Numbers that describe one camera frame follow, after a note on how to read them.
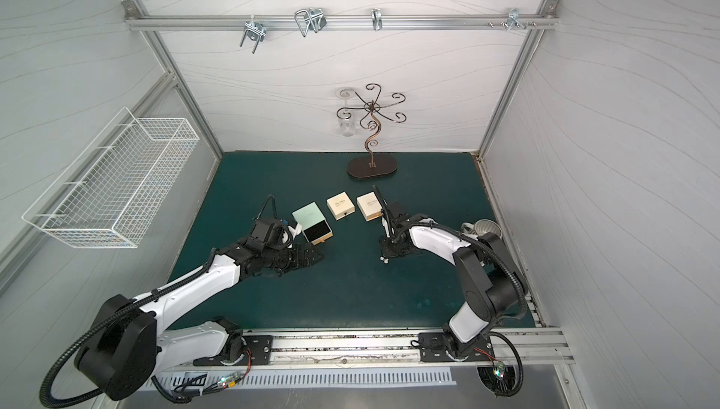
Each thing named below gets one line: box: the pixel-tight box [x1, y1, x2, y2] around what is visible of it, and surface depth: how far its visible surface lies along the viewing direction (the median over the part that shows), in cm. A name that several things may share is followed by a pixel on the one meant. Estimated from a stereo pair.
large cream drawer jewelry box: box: [356, 190, 384, 223], surface depth 103 cm
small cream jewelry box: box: [326, 191, 356, 221], surface depth 103 cm
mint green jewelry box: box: [291, 200, 334, 246], surface depth 98 cm
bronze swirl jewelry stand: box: [336, 82, 407, 180], surface depth 103 cm
